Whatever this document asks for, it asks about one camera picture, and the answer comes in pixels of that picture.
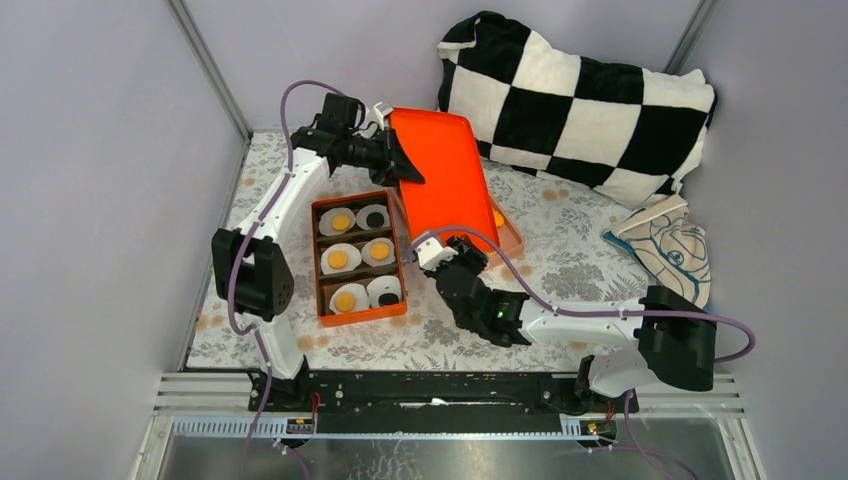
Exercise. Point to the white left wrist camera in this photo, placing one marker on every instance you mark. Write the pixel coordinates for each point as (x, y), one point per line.
(381, 113)

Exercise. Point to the black white checkered pillow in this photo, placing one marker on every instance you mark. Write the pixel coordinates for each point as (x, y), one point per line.
(624, 131)

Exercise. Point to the yellow round biscuit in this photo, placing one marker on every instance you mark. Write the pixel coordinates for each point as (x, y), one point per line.
(337, 260)
(345, 302)
(341, 222)
(380, 250)

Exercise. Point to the white paper liner middle right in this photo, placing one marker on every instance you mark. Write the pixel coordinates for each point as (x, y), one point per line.
(373, 263)

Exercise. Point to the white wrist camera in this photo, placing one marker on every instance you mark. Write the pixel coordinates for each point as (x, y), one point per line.
(381, 113)
(431, 254)

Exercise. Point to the white paper liner top right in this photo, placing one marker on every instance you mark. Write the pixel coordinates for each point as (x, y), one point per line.
(362, 213)

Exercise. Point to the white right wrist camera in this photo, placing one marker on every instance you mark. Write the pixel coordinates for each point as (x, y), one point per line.
(431, 254)

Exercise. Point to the orange cookie box with liners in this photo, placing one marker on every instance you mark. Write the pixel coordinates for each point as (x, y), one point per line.
(359, 276)

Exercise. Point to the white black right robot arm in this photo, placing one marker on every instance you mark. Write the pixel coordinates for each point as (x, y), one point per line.
(659, 337)

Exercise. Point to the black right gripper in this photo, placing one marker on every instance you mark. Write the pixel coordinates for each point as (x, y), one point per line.
(467, 254)

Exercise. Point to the black sandwich cookie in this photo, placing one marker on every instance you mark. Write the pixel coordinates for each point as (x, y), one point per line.
(375, 220)
(387, 299)

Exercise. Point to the orange box lid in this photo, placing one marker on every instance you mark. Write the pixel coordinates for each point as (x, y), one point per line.
(442, 147)

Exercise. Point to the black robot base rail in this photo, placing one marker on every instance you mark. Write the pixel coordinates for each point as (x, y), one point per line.
(429, 402)

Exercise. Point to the white paper liner top left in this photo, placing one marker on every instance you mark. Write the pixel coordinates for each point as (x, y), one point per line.
(324, 227)

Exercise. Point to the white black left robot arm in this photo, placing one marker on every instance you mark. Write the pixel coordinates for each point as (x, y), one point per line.
(251, 272)

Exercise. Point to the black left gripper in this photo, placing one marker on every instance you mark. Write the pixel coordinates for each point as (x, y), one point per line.
(392, 166)

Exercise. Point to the beige blue printed cloth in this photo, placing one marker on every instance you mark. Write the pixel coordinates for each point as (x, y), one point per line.
(669, 246)

